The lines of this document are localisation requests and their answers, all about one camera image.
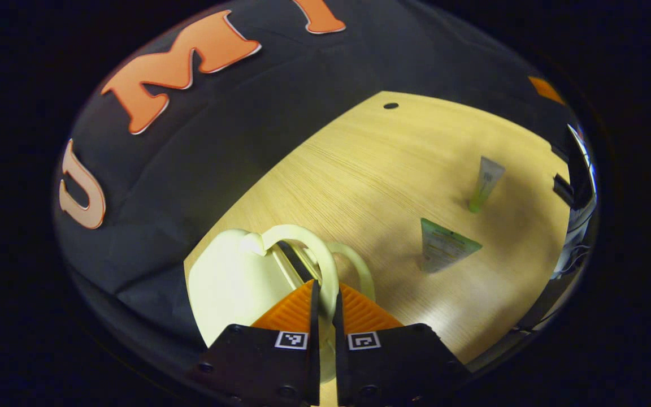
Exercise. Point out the black block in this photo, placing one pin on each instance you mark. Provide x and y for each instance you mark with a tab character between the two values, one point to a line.
563	190

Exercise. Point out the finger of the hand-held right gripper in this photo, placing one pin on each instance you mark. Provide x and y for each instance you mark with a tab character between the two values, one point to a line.
546	90

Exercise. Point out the wide green cream tube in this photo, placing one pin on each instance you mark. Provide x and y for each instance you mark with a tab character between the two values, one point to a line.
444	246

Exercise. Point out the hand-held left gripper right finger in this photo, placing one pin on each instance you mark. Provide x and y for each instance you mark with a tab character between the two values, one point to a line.
341	367

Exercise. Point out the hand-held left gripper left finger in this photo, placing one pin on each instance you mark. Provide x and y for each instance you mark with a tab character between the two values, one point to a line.
315	367

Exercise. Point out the slim grey green tube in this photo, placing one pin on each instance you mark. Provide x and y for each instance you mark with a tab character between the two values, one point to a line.
486	181

